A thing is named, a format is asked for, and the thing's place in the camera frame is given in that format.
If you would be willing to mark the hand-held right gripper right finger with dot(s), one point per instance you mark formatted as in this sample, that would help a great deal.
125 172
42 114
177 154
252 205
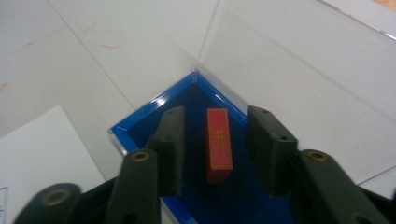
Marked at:
271 149

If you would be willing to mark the red rectangular block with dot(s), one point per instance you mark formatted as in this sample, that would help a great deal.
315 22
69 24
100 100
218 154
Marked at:
219 146

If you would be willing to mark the clear box with blue base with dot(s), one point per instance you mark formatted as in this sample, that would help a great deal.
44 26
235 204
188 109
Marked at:
199 130

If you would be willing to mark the white paper sheet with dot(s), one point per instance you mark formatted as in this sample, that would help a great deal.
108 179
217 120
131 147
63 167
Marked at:
40 155

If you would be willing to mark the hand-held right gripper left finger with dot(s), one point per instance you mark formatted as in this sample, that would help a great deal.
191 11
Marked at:
170 149

